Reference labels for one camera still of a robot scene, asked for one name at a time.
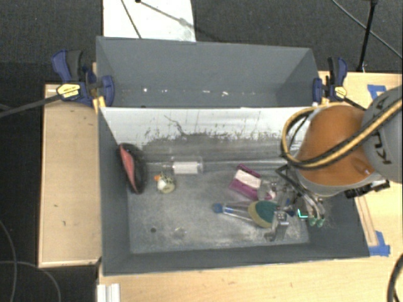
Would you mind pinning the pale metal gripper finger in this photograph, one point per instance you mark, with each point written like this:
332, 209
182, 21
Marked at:
274, 190
280, 226

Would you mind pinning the green and yellow round sponge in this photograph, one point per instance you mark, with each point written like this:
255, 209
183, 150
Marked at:
264, 212

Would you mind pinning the purple and white packet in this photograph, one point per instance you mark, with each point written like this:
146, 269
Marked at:
245, 181

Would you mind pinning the clear tube with blue cap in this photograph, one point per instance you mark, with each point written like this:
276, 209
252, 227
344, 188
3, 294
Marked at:
231, 210

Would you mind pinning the grey metal bin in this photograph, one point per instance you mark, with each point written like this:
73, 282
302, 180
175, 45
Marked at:
201, 219

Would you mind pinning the clear plastic tube white label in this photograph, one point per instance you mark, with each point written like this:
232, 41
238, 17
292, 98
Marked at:
185, 167

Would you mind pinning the white and orange toy animal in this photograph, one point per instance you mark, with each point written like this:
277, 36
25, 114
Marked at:
165, 183

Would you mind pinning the red and black brush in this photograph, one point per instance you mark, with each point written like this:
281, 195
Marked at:
133, 168

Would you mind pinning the pale wood board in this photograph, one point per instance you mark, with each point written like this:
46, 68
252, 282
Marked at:
70, 175

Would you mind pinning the black cylinder on white bracket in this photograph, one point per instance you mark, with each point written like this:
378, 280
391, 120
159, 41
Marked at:
365, 190

